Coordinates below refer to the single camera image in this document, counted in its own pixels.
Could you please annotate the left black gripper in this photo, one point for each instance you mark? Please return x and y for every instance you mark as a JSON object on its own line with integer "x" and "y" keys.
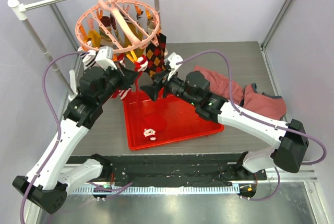
{"x": 127, "y": 77}

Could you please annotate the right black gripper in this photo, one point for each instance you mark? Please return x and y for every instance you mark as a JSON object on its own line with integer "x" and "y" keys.
{"x": 164, "y": 85}

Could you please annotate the red white striped sock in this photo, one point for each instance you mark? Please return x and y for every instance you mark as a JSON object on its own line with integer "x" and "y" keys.
{"x": 121, "y": 93}

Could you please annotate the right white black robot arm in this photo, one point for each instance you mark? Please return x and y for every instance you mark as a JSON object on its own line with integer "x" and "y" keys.
{"x": 287, "y": 143}

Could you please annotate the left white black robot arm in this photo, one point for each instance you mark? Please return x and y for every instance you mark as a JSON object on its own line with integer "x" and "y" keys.
{"x": 46, "y": 185}

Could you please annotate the pink round clip hanger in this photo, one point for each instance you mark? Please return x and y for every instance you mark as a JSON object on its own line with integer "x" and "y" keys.
{"x": 138, "y": 13}

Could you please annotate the black argyle sock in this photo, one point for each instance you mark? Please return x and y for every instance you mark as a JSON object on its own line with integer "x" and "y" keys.
{"x": 155, "y": 56}
{"x": 150, "y": 27}

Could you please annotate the white black striped sock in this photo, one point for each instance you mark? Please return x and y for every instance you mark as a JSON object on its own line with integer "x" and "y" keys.
{"x": 88, "y": 59}

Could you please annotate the red plastic tray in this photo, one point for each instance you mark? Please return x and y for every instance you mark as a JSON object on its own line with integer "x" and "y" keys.
{"x": 182, "y": 121}

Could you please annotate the white clothes rack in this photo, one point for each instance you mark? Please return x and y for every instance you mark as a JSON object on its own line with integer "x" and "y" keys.
{"x": 135, "y": 33}

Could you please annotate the pink crumpled garment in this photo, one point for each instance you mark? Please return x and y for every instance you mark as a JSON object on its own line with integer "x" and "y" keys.
{"x": 273, "y": 107}

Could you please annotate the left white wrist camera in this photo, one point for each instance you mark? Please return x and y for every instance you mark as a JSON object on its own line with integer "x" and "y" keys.
{"x": 104, "y": 58}

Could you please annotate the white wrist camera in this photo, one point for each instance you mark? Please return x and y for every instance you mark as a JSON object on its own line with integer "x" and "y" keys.
{"x": 104, "y": 58}
{"x": 173, "y": 62}

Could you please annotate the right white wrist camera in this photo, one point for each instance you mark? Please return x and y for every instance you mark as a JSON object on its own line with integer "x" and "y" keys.
{"x": 173, "y": 62}

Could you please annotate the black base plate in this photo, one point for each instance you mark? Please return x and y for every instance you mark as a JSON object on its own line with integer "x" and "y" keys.
{"x": 196, "y": 170}

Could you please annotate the white slotted cable duct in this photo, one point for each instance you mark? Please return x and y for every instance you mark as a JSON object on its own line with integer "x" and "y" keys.
{"x": 88, "y": 189}

